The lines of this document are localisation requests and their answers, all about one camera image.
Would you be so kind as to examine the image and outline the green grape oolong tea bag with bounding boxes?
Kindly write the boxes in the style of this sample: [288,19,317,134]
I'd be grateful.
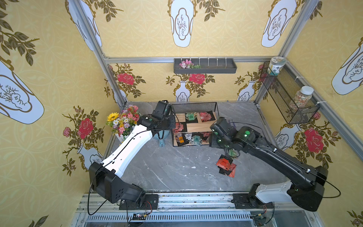
[185,113,198,123]

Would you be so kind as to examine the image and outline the pink tea bag back right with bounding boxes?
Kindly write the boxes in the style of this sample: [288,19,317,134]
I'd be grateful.
[199,112,212,122]

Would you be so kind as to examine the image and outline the small pink flowers in tray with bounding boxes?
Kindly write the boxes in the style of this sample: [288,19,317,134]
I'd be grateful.
[179,59,201,69]

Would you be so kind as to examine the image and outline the colourful artificial flower bouquet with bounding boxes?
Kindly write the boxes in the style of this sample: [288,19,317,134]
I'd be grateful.
[106,105,140,137]

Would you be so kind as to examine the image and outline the red black tea bag front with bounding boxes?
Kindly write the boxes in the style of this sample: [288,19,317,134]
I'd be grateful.
[173,123,184,133]

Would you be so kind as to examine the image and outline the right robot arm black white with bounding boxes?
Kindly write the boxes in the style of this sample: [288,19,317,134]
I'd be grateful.
[210,117,328,211]

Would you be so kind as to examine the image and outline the white picket fence planter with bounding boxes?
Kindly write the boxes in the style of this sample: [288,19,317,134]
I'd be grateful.
[115,134,128,143]

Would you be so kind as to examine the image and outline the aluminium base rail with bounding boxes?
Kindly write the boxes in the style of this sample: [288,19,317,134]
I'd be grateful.
[71,191,324,227]

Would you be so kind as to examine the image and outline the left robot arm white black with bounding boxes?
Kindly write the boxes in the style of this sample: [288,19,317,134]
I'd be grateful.
[89,100,176,207]

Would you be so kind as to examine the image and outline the white lidded printed jar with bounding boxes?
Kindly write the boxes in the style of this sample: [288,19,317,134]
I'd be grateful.
[267,56,286,76]

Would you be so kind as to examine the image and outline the black wire mesh shelf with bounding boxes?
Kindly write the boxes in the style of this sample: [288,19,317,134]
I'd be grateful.
[172,102,219,147]

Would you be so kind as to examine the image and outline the da hong pao tea bag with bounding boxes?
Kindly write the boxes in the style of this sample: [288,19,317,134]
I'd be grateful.
[219,164,236,178]

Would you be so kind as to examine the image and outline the clear jar white lid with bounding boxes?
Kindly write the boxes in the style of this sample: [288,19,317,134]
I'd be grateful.
[289,86,314,111]

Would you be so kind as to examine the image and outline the small green tea bag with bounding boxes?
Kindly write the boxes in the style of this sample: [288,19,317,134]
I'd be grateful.
[227,149,241,159]

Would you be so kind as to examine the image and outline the black wire wall basket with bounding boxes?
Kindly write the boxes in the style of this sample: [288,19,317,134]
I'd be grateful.
[261,62,320,124]

